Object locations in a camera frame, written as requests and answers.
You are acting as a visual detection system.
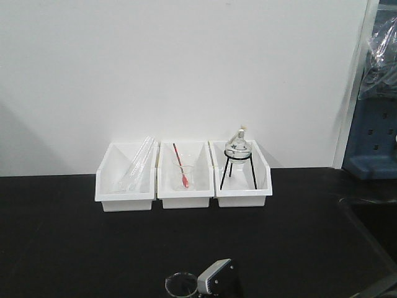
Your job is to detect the blue pegboard rack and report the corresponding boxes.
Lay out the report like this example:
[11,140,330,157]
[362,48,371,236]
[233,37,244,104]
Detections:
[342,1,396,179]

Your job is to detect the right white storage bin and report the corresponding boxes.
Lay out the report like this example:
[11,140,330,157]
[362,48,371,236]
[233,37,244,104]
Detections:
[208,140,273,207]

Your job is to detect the glass alcohol lamp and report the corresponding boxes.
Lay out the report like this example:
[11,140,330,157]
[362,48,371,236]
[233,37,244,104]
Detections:
[225,126,252,164]

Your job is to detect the middle white storage bin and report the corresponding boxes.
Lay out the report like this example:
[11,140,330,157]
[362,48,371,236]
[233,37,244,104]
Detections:
[157,141,215,209]

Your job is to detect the small beaker in bin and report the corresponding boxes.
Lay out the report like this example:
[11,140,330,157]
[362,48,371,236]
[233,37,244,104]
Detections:
[171,165,194,191]

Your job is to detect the clear glass test tubes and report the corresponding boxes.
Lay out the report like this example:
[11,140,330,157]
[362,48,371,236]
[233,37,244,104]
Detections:
[112,136,155,193]

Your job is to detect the clear plastic bag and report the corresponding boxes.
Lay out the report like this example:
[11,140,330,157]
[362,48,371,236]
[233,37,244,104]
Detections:
[358,16,396,100]

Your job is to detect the white storage bin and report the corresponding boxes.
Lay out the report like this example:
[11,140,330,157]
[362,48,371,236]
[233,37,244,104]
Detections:
[208,140,273,207]
[95,141,158,212]
[157,141,215,209]

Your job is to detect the clear glass beaker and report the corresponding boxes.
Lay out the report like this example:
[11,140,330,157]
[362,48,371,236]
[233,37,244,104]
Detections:
[164,272,198,298]

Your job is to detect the left white storage bin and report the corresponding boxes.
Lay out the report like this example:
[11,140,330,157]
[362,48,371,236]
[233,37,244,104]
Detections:
[95,141,158,212]

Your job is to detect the black wire tripod stand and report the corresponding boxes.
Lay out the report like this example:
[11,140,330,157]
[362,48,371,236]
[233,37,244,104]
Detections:
[220,150,258,190]

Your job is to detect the black sink basin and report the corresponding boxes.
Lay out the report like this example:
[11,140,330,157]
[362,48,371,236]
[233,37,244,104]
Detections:
[338,197,396,274]

